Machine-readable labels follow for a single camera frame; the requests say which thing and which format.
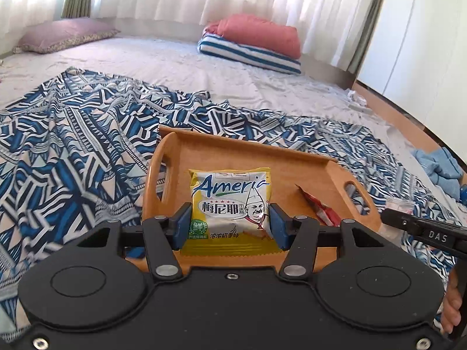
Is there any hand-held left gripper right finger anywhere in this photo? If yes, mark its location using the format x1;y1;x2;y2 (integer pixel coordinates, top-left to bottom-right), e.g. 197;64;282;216
269;203;382;278

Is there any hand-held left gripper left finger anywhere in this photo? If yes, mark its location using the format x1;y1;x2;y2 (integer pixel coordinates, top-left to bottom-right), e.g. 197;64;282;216
88;204;193;282

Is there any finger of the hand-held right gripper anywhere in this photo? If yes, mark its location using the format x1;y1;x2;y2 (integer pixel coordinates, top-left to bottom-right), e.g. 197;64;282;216
380;208;426;242

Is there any red white snack packet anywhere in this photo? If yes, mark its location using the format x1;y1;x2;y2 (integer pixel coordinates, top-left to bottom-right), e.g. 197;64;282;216
295;184;343;227

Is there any yellow snack packet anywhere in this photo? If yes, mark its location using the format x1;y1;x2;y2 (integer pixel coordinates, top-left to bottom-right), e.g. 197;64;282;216
180;168;289;257

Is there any wooden tray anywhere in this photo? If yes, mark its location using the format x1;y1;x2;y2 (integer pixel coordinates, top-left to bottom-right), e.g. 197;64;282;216
142;124;384;274

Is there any person's right hand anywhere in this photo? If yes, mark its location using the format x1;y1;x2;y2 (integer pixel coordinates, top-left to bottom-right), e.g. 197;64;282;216
441;273;463;336

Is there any clear plastic bag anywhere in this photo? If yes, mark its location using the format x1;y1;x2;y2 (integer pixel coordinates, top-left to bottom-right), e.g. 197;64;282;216
385;196;417;214

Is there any light blue cloth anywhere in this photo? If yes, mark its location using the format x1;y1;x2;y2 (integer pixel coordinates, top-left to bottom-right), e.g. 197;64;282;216
410;147;467;201

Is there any blue patterned blanket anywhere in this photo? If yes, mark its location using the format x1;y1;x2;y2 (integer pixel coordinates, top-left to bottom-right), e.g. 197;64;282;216
0;66;467;321

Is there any white crumpled paper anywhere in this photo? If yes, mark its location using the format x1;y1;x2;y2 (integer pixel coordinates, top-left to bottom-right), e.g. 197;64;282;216
346;89;369;112

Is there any bed with grey sheet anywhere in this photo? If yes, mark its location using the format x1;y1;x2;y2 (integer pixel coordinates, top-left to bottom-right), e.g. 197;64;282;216
0;36;449;227

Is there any blue striped pillow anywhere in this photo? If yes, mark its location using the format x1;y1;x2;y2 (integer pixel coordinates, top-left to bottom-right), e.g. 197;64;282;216
197;34;302;74

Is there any white wardrobe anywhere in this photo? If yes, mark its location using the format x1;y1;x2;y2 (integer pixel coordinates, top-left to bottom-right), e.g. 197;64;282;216
356;0;467;154

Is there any red pillow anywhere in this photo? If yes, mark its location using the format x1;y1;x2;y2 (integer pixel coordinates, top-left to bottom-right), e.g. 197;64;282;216
202;13;302;59

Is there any purple pillow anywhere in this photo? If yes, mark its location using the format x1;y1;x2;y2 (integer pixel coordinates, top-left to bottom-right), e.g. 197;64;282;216
13;17;121;55

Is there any wooden bed frame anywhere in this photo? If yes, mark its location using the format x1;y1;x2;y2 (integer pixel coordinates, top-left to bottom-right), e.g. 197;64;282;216
351;80;451;154

